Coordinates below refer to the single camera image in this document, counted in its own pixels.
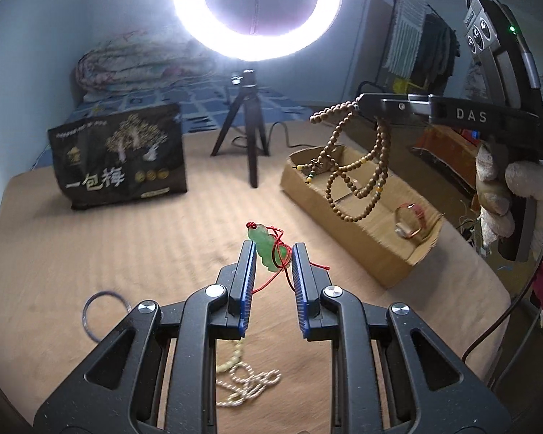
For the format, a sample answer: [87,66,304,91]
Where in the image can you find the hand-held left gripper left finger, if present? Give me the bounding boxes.
[34,239,260,434]

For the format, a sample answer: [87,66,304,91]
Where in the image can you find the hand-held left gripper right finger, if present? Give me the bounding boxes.
[291,243,512,434]

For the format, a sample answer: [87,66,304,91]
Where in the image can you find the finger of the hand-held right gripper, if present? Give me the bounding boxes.
[355,93,435,123]

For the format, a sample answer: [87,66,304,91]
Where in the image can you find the green jade pendant red cord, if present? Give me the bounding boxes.
[246,221,332,291]

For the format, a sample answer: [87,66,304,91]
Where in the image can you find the brown wooden bead necklace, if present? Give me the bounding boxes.
[310,102,390,223]

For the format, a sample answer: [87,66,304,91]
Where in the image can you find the cardboard box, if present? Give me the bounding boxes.
[279,145,444,289]

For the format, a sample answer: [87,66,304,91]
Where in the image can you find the person's right hand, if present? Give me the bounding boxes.
[475,142,543,240]

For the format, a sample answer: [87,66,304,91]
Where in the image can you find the yellow plastic item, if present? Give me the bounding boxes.
[391,77,425,97]

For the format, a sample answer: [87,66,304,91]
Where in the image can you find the orange red cloth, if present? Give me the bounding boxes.
[411,124,481,187]

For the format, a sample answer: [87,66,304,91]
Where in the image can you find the striped hanging towel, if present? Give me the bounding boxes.
[386,0,429,76]

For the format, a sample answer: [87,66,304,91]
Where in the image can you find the dark hanging clothes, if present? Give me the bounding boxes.
[415,13,461,88]

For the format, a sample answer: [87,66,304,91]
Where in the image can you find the black tripod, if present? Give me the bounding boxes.
[210,69,272,189]

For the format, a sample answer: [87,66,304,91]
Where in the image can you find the clear glass bangle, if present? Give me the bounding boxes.
[82,290,133,342]

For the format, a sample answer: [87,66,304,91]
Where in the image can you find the black printed snack bag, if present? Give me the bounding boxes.
[47,103,189,211]

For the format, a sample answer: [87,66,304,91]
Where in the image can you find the blue patterned bed sheet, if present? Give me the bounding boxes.
[31,77,327,169]

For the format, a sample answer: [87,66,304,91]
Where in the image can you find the folded floral quilt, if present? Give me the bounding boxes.
[75,31,219,97]

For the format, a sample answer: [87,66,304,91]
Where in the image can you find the cream pearl bead necklace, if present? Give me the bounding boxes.
[215,339,282,409]

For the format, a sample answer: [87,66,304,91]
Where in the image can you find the brown bracelet with green beads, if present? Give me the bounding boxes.
[296,159,327,184]

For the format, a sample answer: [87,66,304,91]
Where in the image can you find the red and gold bracelet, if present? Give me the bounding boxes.
[395,203,429,239]

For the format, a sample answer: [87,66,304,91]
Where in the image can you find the black tripod cable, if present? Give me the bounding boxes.
[228,121,309,150]

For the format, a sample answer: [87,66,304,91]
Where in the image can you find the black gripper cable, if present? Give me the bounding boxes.
[462,276,540,392]

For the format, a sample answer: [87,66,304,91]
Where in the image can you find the white ring light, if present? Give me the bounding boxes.
[172,0,345,62]

